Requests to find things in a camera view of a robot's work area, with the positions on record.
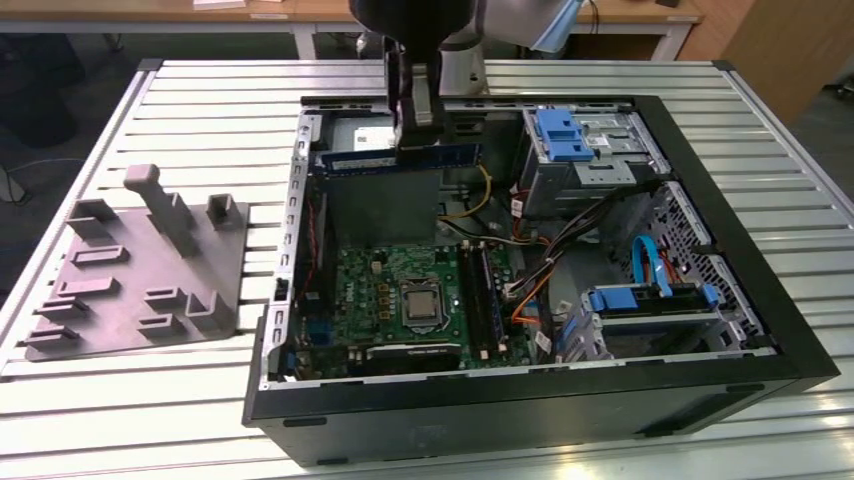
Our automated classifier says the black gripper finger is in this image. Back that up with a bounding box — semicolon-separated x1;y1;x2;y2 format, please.
385;39;414;150
410;52;446;149

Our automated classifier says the blue RAM stick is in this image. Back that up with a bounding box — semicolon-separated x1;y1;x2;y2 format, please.
318;142;483;175

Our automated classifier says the grey power supply unit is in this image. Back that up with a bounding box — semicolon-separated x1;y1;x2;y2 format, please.
311;117;446;247

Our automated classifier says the blue plastic drive latch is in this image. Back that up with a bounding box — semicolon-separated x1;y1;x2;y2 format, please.
533;108;595;162

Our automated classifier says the green motherboard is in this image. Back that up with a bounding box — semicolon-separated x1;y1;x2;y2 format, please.
293;239;535;374

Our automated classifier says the silver metal drive cage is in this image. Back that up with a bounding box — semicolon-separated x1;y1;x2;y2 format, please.
523;105;673;219

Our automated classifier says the silver CPU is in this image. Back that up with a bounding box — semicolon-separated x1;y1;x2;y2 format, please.
405;292;442;321

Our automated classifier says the wooden desk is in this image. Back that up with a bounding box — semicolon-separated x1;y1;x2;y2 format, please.
0;0;708;61

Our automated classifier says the metal socket cover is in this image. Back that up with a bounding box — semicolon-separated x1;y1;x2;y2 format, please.
398;278;451;336

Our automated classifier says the hard disk in blue carrier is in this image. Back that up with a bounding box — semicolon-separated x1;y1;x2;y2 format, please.
586;283;721;315

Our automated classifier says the black graphics card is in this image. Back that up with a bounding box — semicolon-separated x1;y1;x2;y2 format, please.
363;339;462;374

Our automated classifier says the silver metal disk bay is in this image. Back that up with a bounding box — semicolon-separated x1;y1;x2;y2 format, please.
578;284;766;362

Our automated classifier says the black chair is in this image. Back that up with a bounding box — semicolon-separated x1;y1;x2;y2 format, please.
0;32;88;149

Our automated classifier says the brown wooden cabinet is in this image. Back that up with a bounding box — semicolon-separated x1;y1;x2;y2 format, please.
722;0;854;129

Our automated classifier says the grey parts rack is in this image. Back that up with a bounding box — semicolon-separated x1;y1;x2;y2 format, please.
23;163;253;362

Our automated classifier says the black PC case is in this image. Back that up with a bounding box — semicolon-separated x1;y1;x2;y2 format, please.
241;93;841;469

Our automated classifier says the black cable bundle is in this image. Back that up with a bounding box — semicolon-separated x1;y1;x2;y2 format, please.
503;180;669;301

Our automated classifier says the orange yellow wire bundle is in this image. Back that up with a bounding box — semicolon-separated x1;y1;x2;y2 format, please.
510;294;543;327

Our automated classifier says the blue flat data cable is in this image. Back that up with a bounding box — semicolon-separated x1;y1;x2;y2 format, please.
558;310;590;362
630;233;677;300

